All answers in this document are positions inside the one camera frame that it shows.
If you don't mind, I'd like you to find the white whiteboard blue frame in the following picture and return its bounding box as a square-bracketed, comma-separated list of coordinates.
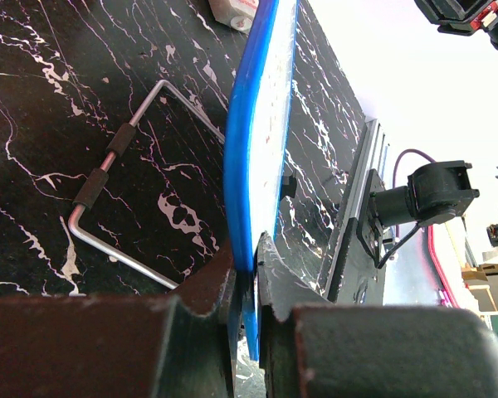
[223, 1, 299, 361]

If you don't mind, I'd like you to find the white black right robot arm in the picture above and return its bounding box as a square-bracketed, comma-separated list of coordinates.
[367, 1, 498, 228]

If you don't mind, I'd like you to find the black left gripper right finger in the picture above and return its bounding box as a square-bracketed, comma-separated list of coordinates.
[256, 234, 498, 397]

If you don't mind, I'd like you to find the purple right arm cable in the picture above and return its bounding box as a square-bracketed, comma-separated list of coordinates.
[393, 148, 437, 237]

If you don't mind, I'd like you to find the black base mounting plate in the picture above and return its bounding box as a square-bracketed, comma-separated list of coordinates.
[323, 169, 385, 306]

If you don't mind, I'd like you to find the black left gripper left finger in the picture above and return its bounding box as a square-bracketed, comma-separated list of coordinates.
[0, 245, 237, 397]

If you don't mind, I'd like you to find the metal wire whiteboard stand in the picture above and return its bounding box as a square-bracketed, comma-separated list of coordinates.
[68, 80, 227, 290]

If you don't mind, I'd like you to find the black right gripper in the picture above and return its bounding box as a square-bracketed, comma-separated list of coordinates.
[414, 0, 498, 51]

